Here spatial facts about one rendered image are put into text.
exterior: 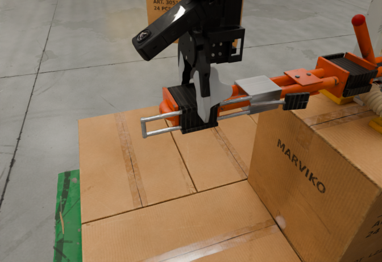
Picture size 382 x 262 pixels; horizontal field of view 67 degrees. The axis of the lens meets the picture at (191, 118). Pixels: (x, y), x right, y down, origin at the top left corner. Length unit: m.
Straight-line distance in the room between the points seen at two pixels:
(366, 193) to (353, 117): 0.22
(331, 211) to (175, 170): 0.59
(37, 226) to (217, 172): 1.07
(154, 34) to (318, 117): 0.49
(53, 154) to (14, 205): 0.42
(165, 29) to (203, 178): 0.77
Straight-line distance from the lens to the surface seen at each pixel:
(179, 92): 0.51
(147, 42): 0.42
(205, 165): 1.15
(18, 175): 2.14
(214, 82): 0.46
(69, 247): 1.68
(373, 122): 0.79
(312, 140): 0.74
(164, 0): 1.96
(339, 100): 0.84
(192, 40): 0.43
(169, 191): 1.06
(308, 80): 0.61
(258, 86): 0.56
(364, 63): 0.71
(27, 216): 1.89
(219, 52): 0.46
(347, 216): 0.74
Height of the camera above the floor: 1.36
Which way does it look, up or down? 36 degrees down
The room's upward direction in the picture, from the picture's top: straight up
